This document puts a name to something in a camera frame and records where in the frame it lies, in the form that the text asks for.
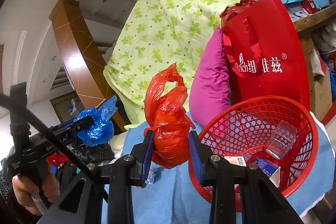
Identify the blue plastic bag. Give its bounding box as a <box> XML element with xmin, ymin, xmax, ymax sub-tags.
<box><xmin>73</xmin><ymin>96</ymin><xmax>118</xmax><ymax>147</ymax></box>

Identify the clear plastic tray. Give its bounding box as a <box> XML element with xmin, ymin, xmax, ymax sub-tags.
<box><xmin>266</xmin><ymin>121</ymin><xmax>297</xmax><ymax>160</ymax></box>

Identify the red plastic bag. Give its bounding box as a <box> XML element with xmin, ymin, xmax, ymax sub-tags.
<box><xmin>144</xmin><ymin>63</ymin><xmax>195</xmax><ymax>169</ymax></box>

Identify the white red medicine box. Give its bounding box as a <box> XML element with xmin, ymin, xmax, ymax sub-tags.
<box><xmin>224</xmin><ymin>156</ymin><xmax>246</xmax><ymax>167</ymax></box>

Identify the person left hand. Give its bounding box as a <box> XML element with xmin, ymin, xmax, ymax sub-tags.
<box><xmin>12</xmin><ymin>162</ymin><xmax>60</xmax><ymax>216</ymax></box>

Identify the large black garbage bag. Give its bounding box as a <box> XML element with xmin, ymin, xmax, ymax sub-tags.
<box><xmin>55</xmin><ymin>139</ymin><xmax>114</xmax><ymax>191</ymax></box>

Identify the red plastic mesh basket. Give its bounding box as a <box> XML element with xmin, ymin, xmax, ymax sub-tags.
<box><xmin>198</xmin><ymin>96</ymin><xmax>319</xmax><ymax>198</ymax></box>

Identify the blue blanket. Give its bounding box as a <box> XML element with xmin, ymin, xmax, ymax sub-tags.
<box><xmin>131</xmin><ymin>122</ymin><xmax>335</xmax><ymax>223</ymax></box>

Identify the magenta pillow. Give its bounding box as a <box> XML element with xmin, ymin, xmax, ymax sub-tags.
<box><xmin>189</xmin><ymin>28</ymin><xmax>231</xmax><ymax>127</ymax></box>

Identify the cardboard box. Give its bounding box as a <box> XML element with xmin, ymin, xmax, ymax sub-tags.
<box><xmin>309</xmin><ymin>61</ymin><xmax>334</xmax><ymax>122</ymax></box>

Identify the red gift bag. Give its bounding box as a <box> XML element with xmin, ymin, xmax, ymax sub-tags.
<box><xmin>220</xmin><ymin>0</ymin><xmax>310</xmax><ymax>109</ymax></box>

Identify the wooden shelf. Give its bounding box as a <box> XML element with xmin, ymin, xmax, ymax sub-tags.
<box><xmin>293</xmin><ymin>3</ymin><xmax>336</xmax><ymax>33</ymax></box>

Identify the green clover quilt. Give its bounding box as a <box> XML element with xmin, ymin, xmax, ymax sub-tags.
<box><xmin>103</xmin><ymin>0</ymin><xmax>241</xmax><ymax>124</ymax></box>

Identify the black cable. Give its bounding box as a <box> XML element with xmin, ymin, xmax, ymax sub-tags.
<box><xmin>0</xmin><ymin>93</ymin><xmax>109</xmax><ymax>204</ymax></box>

